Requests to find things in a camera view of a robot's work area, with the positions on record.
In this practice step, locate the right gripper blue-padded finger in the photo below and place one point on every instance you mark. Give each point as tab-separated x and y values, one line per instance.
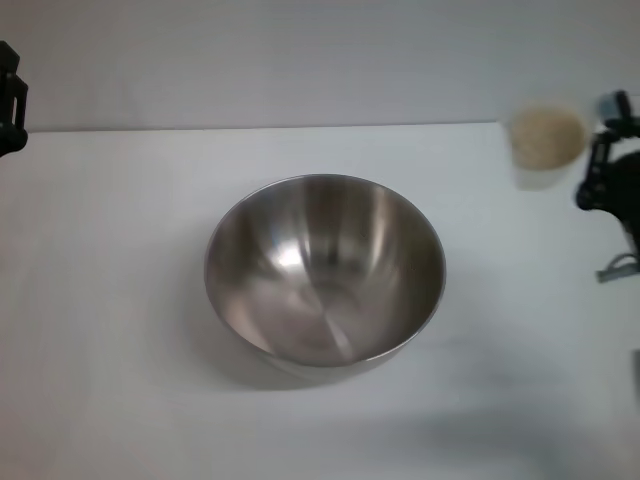
614	106

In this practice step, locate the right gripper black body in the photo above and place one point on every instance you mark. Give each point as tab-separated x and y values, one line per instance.
627	180

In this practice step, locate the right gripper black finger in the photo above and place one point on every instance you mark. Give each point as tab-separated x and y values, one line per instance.
595	170

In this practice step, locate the left gripper plain black finger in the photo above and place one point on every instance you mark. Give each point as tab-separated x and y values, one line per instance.
7	57

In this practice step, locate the clear plastic measuring cup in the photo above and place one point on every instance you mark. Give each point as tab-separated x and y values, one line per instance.
537	180

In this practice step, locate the white uncooked rice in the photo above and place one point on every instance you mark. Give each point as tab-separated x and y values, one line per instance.
547	137

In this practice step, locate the stainless steel mixing bowl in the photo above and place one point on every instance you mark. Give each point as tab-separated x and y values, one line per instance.
325	280

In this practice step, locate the left gripper slotted black finger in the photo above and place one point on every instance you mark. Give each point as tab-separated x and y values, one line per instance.
9	127

